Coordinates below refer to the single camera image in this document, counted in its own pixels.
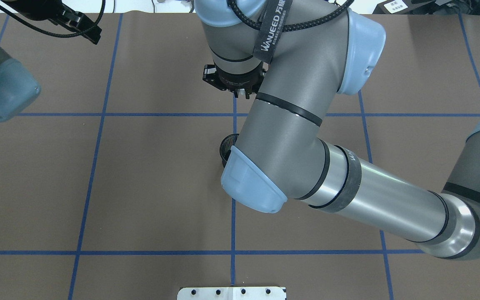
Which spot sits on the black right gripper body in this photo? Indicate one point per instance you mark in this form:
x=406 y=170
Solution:
x=238 y=80

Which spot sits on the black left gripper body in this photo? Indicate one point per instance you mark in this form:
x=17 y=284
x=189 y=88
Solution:
x=58 y=13

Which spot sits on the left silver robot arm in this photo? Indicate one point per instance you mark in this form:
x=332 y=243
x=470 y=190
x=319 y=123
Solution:
x=18 y=87

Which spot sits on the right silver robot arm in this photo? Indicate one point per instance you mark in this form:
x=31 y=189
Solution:
x=302 y=53

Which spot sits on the black mesh pen holder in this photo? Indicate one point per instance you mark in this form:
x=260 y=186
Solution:
x=225 y=147

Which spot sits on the blue tape grid lines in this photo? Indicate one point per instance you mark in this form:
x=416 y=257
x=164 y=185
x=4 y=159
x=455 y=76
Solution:
x=110 y=182

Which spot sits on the dark box with label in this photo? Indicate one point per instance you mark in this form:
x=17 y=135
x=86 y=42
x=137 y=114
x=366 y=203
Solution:
x=391 y=7

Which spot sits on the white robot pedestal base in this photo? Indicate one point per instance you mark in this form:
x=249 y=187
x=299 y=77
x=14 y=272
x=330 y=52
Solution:
x=233 y=293

